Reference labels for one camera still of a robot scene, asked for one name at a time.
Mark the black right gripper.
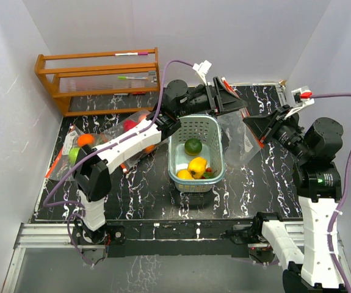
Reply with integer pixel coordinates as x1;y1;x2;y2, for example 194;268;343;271
243;104;311;160

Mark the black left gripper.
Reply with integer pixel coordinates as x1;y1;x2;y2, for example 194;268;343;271
176;79;247;119

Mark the dark green round fruit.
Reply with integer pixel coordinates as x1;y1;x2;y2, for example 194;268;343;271
184;138;202;156

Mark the yellow bell pepper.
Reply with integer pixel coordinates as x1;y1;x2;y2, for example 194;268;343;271
187;157;208;179

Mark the cherry tomato bunch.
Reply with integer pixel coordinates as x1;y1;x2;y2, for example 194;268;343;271
201;167;217;179

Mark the yellow lemon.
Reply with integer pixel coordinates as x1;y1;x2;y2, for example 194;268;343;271
176;169;194;180

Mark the clear orange-zip bag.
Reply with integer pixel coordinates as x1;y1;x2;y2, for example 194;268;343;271
96;110;162;173

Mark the orange fruit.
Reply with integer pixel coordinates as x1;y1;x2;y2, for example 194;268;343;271
144;145;156;154

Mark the red bell pepper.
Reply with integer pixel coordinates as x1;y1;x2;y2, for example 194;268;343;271
123;120;138;132

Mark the small orange tangerine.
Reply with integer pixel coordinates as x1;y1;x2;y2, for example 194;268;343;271
76;134;95;148

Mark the green lime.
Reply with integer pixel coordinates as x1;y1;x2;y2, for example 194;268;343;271
68;147;80;165

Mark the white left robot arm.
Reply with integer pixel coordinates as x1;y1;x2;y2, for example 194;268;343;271
73;77;248;244

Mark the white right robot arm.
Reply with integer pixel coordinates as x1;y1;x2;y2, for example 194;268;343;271
243;105;351;292

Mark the light blue plastic basket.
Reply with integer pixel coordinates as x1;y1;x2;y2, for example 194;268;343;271
168;114;225;193

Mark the wooden shelf rack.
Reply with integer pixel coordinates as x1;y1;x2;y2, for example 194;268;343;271
34;47;161;117

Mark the pink white pen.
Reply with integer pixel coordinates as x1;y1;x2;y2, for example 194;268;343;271
114;52;149;57

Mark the green white pen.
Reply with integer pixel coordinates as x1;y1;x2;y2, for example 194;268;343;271
117;76;148;81

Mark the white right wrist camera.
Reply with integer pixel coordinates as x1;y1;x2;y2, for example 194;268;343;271
284;86;314;120

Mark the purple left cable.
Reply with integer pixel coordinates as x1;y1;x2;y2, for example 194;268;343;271
42;59;197;266

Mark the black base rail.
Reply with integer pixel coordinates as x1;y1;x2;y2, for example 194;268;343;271
15;218;304;260

